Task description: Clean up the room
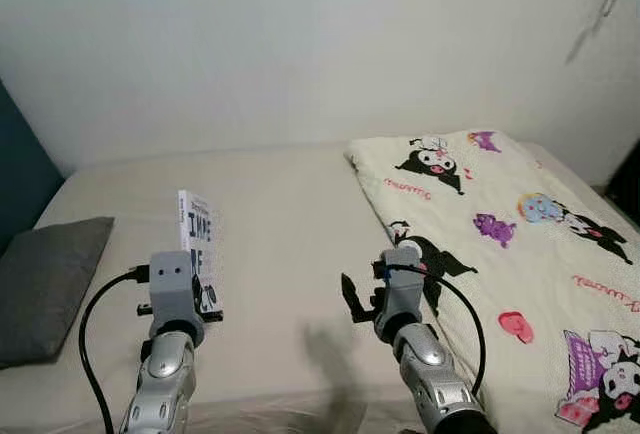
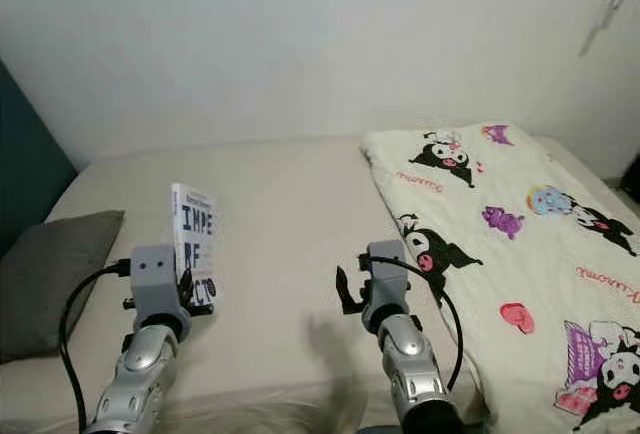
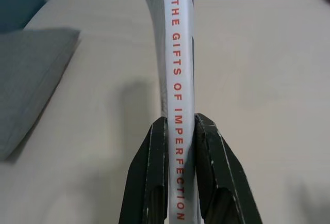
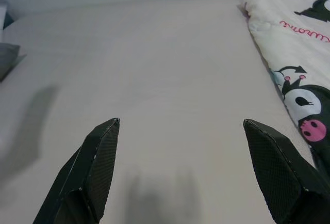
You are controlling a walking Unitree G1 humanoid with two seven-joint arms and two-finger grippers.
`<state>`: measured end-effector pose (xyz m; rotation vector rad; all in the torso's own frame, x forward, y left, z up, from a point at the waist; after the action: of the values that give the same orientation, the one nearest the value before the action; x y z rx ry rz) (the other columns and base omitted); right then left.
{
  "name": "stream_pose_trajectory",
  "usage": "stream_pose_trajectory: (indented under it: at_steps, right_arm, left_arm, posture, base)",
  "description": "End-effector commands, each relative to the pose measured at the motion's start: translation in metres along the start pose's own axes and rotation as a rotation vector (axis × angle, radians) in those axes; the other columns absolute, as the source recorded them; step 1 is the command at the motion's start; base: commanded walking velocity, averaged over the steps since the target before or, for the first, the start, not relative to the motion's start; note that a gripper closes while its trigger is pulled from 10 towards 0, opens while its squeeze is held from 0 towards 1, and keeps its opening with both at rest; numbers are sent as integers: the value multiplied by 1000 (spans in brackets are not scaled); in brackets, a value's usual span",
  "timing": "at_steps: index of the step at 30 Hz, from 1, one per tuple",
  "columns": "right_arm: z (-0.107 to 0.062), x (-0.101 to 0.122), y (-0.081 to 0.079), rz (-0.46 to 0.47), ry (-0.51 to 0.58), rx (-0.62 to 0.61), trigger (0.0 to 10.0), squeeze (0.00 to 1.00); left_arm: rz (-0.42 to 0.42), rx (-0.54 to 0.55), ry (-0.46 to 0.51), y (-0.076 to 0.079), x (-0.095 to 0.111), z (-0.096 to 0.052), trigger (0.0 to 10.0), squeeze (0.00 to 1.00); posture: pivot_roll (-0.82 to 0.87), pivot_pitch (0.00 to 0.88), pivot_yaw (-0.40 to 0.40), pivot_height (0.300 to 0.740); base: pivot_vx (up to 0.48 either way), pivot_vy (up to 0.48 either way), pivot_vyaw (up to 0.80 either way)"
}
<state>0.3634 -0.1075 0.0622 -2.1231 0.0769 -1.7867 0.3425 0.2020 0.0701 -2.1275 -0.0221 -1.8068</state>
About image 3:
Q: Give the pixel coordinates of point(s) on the white book blue letters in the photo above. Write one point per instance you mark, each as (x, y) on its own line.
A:
(180, 53)

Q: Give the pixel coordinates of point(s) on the beige sheeted mattress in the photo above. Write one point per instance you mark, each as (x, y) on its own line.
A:
(257, 92)

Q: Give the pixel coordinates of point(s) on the grey pillow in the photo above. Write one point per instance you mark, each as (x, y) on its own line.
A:
(31, 79)

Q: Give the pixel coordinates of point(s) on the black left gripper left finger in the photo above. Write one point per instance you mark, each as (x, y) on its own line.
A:
(147, 172)

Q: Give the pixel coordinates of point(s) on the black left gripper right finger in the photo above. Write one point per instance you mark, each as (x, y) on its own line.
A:
(221, 177)

